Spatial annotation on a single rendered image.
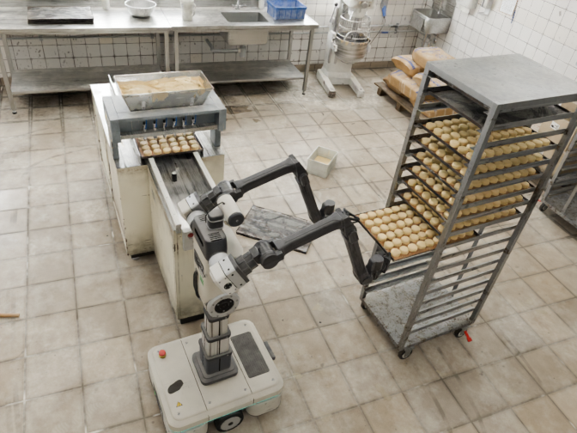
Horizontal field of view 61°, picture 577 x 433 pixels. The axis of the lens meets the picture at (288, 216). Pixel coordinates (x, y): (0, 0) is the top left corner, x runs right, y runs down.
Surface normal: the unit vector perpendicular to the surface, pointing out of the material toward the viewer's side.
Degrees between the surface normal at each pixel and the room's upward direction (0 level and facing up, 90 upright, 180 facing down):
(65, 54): 90
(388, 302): 0
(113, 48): 90
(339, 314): 0
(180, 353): 0
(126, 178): 90
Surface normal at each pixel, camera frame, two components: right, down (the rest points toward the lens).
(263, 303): 0.11, -0.78
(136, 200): 0.41, 0.60
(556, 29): -0.93, 0.14
